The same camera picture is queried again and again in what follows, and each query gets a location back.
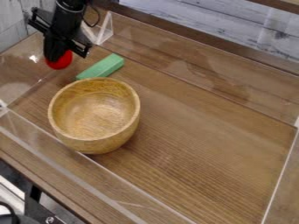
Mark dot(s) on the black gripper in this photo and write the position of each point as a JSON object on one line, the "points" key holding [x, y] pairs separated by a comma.
{"points": [[64, 24]]}

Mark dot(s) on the red plush strawberry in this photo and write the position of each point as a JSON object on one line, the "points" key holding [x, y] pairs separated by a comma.
{"points": [[60, 59]]}

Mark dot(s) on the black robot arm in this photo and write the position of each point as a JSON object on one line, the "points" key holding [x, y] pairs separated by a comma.
{"points": [[72, 4]]}

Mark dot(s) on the green rectangular block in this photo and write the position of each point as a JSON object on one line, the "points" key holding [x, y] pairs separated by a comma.
{"points": [[104, 68]]}

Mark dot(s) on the wooden bowl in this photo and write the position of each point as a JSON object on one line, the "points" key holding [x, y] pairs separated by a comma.
{"points": [[94, 114]]}

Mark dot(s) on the clear acrylic corner bracket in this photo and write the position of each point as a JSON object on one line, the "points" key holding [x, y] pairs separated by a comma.
{"points": [[102, 32]]}

